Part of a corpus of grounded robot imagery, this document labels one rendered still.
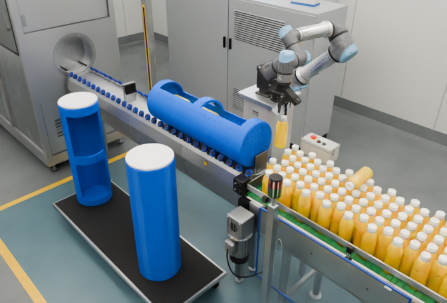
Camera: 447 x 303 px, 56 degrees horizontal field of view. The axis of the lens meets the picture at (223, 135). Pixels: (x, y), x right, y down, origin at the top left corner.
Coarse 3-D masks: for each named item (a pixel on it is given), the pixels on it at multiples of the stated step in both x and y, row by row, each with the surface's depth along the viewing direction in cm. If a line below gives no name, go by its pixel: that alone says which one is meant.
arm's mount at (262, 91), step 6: (258, 66) 282; (258, 72) 283; (258, 78) 285; (264, 78) 281; (258, 84) 287; (264, 84) 283; (270, 84) 281; (258, 90) 292; (264, 90) 285; (270, 90) 284; (264, 96) 286
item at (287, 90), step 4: (284, 88) 213; (288, 88) 214; (284, 92) 214; (288, 92) 213; (292, 92) 214; (288, 96) 213; (292, 96) 212; (296, 96) 213; (292, 100) 212; (296, 100) 212; (300, 100) 213; (296, 104) 212
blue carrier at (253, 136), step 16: (160, 96) 277; (176, 96) 270; (192, 96) 293; (160, 112) 278; (176, 112) 266; (192, 112) 258; (208, 112) 252; (224, 112) 274; (176, 128) 276; (192, 128) 258; (208, 128) 248; (224, 128) 241; (240, 128) 235; (256, 128) 237; (208, 144) 254; (224, 144) 241; (240, 144) 233; (256, 144) 242; (240, 160) 237
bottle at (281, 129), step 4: (280, 120) 223; (276, 124) 225; (280, 124) 222; (284, 124) 222; (276, 128) 225; (280, 128) 223; (284, 128) 222; (276, 132) 226; (280, 132) 224; (284, 132) 224; (276, 136) 226; (280, 136) 225; (284, 136) 225; (276, 140) 227; (280, 140) 226; (284, 140) 226; (276, 144) 228; (280, 144) 227; (284, 144) 227; (280, 148) 228
